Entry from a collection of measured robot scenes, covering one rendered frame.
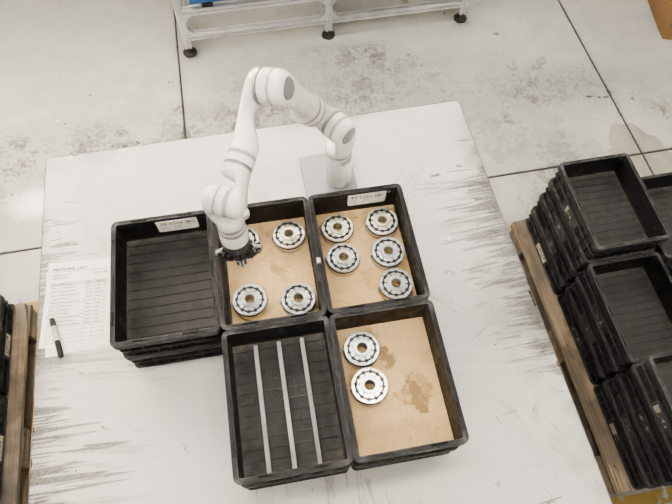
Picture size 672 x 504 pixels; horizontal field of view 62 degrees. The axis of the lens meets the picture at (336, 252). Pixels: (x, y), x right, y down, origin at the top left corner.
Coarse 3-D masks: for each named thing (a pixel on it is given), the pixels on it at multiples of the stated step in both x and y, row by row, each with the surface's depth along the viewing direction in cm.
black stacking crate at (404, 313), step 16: (336, 320) 157; (352, 320) 159; (368, 320) 161; (384, 320) 164; (432, 336) 158; (432, 352) 160; (448, 384) 148; (448, 400) 150; (448, 416) 153; (448, 448) 149; (368, 464) 147
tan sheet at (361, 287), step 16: (368, 208) 183; (320, 224) 180; (320, 240) 177; (352, 240) 177; (368, 240) 177; (400, 240) 178; (368, 256) 175; (368, 272) 172; (336, 288) 170; (352, 288) 170; (368, 288) 170; (336, 304) 167; (352, 304) 167
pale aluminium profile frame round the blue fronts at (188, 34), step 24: (240, 0) 304; (264, 0) 304; (288, 0) 306; (312, 0) 309; (336, 0) 312; (456, 0) 331; (240, 24) 318; (264, 24) 319; (288, 24) 320; (312, 24) 324; (192, 48) 326
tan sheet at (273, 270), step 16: (256, 224) 179; (272, 224) 180; (304, 224) 180; (272, 240) 177; (256, 256) 174; (272, 256) 174; (288, 256) 174; (304, 256) 174; (240, 272) 172; (256, 272) 172; (272, 272) 172; (288, 272) 172; (304, 272) 172; (272, 288) 169; (272, 304) 167; (240, 320) 165; (256, 320) 165
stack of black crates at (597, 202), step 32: (576, 160) 222; (608, 160) 225; (544, 192) 241; (576, 192) 228; (608, 192) 228; (640, 192) 219; (544, 224) 244; (576, 224) 217; (608, 224) 221; (640, 224) 221; (544, 256) 247; (576, 256) 222; (608, 256) 215
